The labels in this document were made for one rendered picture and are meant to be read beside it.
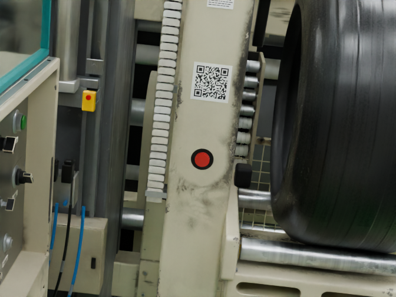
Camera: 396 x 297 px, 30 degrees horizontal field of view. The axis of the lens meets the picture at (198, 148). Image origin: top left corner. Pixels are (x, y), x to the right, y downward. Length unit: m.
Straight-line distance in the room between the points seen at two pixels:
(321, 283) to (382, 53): 0.48
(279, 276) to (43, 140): 0.53
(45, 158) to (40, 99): 0.11
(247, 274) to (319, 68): 0.44
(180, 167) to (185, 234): 0.15
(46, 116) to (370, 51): 0.57
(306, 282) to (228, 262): 0.16
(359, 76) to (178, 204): 0.48
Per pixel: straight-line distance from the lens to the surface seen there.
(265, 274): 1.50
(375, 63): 1.30
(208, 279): 1.60
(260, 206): 1.75
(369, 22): 1.34
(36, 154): 1.35
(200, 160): 1.49
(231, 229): 1.46
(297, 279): 1.50
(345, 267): 1.52
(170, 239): 1.56
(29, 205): 1.39
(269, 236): 1.82
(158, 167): 1.52
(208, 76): 1.45
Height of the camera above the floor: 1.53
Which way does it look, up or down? 18 degrees down
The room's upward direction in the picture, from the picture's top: 7 degrees clockwise
